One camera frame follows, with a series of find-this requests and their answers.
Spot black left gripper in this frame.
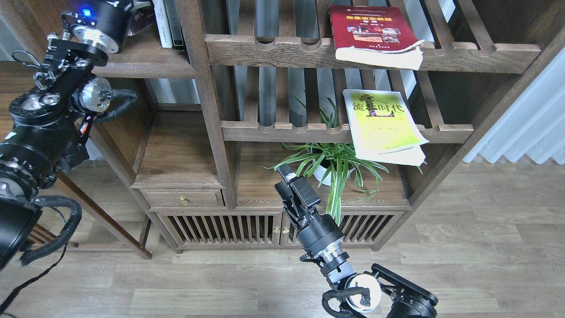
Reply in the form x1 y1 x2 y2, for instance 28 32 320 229
62 0 135 54

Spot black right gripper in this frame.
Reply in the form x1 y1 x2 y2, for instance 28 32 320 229
275 164 344 261

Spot maroon book white characters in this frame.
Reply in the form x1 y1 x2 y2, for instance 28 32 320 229
128 0 156 36

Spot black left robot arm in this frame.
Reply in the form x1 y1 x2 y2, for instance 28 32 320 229
0 0 145 268

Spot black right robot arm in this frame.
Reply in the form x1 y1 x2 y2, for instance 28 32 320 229
275 164 438 318

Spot white plant pot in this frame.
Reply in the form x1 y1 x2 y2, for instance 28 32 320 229
311 159 354 186

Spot green spider plant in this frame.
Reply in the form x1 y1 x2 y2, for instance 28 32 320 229
272 89 427 221

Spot white upright book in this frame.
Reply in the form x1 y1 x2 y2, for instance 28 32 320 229
152 0 173 49

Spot dark green upright book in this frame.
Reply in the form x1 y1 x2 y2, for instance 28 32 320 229
164 0 186 52

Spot yellow-green book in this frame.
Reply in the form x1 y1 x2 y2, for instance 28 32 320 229
343 89 428 167

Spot brass drawer knob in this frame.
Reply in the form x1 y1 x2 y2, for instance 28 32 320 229
179 197 190 207

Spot dark wooden bookshelf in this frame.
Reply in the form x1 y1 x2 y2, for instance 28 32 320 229
91 0 564 252

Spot red book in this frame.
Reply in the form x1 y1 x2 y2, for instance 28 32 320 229
329 5 424 71

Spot white curtain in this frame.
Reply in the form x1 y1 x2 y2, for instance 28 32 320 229
463 49 565 165

